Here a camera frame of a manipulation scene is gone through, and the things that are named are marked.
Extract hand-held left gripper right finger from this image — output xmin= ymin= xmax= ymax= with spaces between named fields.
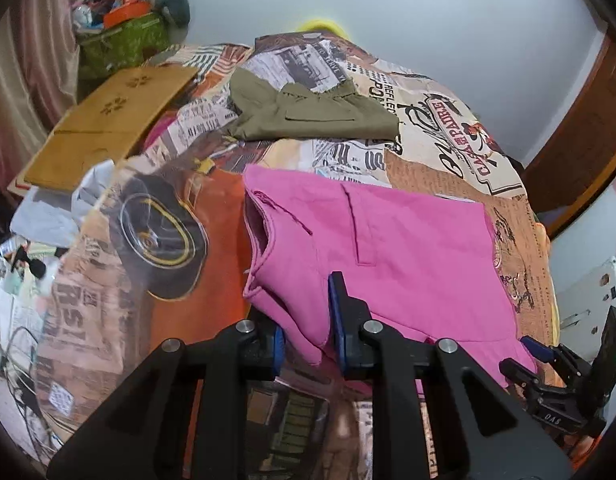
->
xmin=328 ymin=271 xmax=574 ymax=480

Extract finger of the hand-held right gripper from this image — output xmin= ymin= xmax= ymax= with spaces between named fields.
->
xmin=520 ymin=335 xmax=589 ymax=382
xmin=498 ymin=357 xmax=554 ymax=397

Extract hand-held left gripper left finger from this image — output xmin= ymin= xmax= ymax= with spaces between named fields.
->
xmin=47 ymin=320 xmax=287 ymax=480

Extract pink pants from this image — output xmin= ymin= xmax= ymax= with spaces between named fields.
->
xmin=242 ymin=164 xmax=539 ymax=397

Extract olive green pants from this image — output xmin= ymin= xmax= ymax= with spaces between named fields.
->
xmin=220 ymin=67 xmax=402 ymax=142

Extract white box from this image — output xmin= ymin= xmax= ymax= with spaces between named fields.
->
xmin=558 ymin=257 xmax=616 ymax=347

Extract printed blanket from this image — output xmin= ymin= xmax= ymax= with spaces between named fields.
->
xmin=35 ymin=32 xmax=560 ymax=480

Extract brown wooden door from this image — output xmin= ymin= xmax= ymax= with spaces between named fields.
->
xmin=520 ymin=30 xmax=616 ymax=240

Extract white paper sheet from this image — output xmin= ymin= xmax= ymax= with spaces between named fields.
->
xmin=10 ymin=160 xmax=117 ymax=249

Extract wooden folding board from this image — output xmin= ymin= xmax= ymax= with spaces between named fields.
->
xmin=17 ymin=64 xmax=201 ymax=194

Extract yellow headboard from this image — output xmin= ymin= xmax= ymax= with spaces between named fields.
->
xmin=295 ymin=19 xmax=347 ymax=37

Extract green storage bag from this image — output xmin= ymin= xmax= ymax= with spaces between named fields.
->
xmin=77 ymin=12 xmax=172 ymax=80

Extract orange box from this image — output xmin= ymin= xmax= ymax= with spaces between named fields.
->
xmin=103 ymin=0 xmax=153 ymax=29

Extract striped pink curtain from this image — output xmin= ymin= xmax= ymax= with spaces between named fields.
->
xmin=0 ymin=0 xmax=91 ymax=206

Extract tangle of floor cables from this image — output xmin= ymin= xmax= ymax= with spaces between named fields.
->
xmin=0 ymin=325 xmax=66 ymax=463

